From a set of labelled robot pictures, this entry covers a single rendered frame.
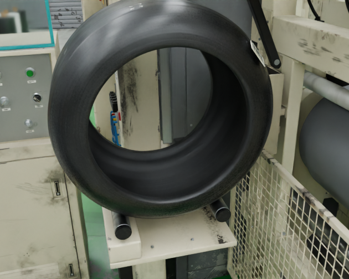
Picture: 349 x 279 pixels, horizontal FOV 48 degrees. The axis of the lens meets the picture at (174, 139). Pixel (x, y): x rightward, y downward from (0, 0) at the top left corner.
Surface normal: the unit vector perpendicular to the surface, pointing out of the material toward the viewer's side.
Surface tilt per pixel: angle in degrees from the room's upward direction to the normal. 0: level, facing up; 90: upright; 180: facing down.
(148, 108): 90
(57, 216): 90
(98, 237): 0
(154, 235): 0
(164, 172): 35
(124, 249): 90
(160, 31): 79
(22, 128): 90
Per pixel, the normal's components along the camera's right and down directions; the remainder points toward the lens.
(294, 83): 0.24, 0.40
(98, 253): -0.02, -0.91
